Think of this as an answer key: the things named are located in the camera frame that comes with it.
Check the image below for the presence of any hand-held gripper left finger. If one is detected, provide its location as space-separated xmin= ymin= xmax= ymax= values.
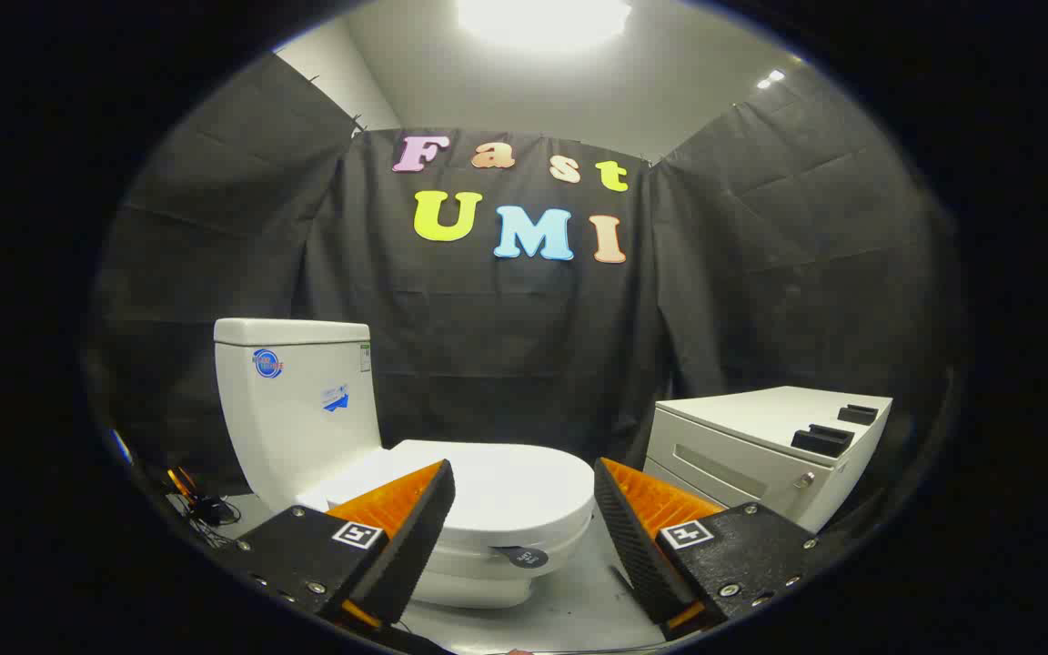
xmin=213 ymin=458 xmax=457 ymax=630

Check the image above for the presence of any white drawer cabinet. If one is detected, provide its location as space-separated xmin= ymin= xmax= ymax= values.
xmin=642 ymin=386 xmax=894 ymax=534

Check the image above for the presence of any black backdrop cloth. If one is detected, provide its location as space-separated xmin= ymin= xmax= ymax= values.
xmin=83 ymin=55 xmax=966 ymax=510

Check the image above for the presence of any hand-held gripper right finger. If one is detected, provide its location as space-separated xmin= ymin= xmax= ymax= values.
xmin=593 ymin=457 xmax=821 ymax=642

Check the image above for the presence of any black round lid tab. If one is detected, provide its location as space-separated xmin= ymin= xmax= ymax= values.
xmin=490 ymin=544 xmax=549 ymax=570

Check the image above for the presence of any white ceramic toilet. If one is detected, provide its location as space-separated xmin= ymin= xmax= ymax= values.
xmin=214 ymin=317 xmax=596 ymax=610

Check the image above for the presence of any white toilet lid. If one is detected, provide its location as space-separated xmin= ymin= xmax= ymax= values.
xmin=324 ymin=440 xmax=596 ymax=558

